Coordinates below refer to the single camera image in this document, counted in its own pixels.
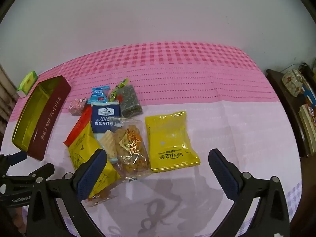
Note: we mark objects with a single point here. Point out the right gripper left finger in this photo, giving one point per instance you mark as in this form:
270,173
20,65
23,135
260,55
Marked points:
44,217

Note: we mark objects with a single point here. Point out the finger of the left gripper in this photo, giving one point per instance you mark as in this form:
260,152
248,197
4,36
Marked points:
11,160
18,184

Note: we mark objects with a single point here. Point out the red gold toffee tin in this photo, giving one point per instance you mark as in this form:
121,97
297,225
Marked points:
36,121

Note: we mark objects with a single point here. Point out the dark sesame bar pack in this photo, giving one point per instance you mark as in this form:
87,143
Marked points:
128,102

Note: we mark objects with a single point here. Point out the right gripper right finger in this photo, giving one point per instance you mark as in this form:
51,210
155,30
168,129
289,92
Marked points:
271,217

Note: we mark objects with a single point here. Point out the green tissue box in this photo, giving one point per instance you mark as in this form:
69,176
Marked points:
27,83

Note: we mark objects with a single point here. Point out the yellow flower snack bag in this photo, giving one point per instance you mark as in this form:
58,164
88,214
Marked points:
82,148

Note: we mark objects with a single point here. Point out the pink white candy packet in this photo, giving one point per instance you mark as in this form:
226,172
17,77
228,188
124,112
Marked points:
77,106

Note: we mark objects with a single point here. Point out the floral ceramic jar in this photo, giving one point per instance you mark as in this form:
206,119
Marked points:
293,82

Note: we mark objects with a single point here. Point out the dark wooden side cabinet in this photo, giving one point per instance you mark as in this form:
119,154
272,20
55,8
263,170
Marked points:
303,222

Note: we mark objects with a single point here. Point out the stacked books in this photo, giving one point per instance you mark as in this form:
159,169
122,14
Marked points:
309,128

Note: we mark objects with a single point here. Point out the yellow Wanliyuan snack bag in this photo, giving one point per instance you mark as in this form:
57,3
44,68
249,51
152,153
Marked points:
169,145

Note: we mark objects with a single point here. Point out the blue soda cracker pack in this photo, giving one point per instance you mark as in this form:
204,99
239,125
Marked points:
101,112

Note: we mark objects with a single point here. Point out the light blue candy packet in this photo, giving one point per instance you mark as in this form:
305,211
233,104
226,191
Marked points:
99,94

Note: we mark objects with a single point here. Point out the pink checked tablecloth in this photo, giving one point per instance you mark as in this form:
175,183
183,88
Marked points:
230,105

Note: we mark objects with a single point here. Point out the green yellow candy packet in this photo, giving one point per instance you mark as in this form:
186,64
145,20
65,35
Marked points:
113,93

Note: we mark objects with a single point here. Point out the beige patterned curtain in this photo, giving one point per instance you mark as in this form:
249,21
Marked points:
8,99

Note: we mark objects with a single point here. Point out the clear fried twist bag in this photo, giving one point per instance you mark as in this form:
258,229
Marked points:
130,147

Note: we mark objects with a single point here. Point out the red clear snack pack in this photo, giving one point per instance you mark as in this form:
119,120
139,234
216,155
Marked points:
81,123

